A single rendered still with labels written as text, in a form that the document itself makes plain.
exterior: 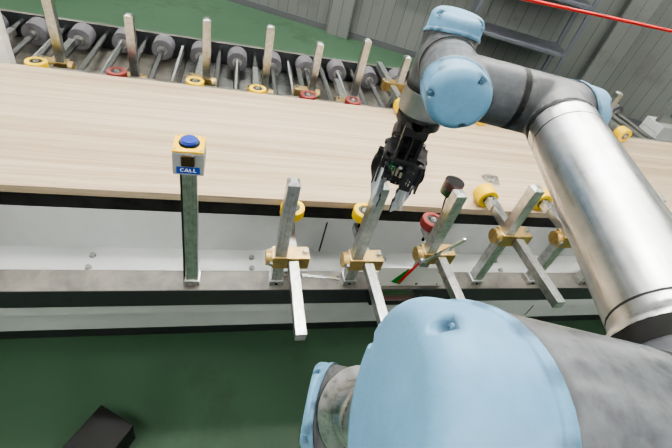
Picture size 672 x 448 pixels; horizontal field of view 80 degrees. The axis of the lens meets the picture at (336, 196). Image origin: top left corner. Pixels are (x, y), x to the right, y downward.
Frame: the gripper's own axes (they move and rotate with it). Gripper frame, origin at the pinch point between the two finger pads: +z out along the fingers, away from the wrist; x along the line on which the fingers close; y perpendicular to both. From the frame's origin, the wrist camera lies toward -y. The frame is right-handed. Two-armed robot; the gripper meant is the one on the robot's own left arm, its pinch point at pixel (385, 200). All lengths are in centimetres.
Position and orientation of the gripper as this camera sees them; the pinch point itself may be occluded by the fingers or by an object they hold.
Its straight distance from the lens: 77.2
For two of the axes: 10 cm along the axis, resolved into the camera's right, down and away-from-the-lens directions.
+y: -2.4, 5.9, -7.8
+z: -2.1, 7.5, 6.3
